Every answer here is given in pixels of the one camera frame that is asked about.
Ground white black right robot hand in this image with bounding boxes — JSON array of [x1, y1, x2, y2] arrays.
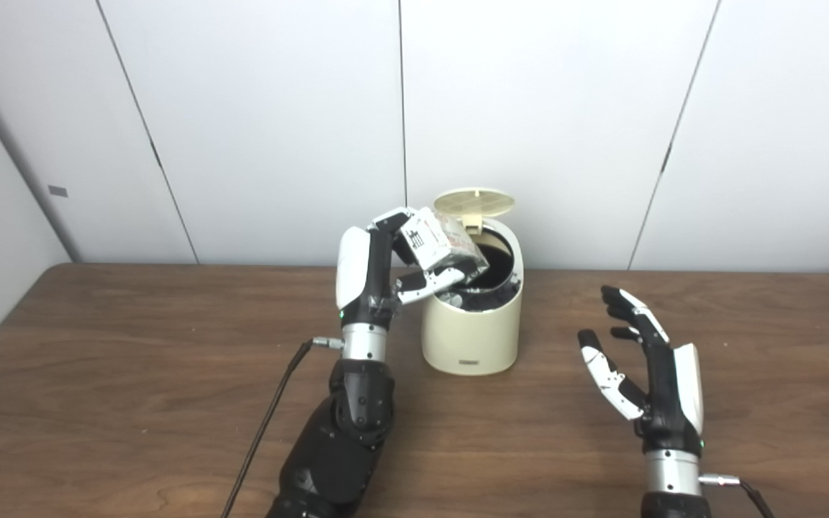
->
[[577, 286, 705, 455]]

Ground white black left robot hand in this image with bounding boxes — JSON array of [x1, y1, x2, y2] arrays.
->
[[335, 207, 487, 328]]

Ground white green milk carton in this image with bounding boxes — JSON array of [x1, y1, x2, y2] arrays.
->
[[400, 207, 491, 278]]

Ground cream-colored round bin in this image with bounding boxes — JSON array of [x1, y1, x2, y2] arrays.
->
[[420, 187, 525, 376]]

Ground cream round bin lid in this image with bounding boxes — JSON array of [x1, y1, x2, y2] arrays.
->
[[433, 187, 517, 231]]

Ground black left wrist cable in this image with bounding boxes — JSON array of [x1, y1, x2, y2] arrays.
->
[[220, 336, 345, 518]]

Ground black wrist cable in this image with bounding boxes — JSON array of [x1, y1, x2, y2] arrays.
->
[[220, 336, 345, 518], [699, 473, 775, 518]]

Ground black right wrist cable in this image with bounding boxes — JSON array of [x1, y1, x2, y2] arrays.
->
[[699, 473, 775, 518]]

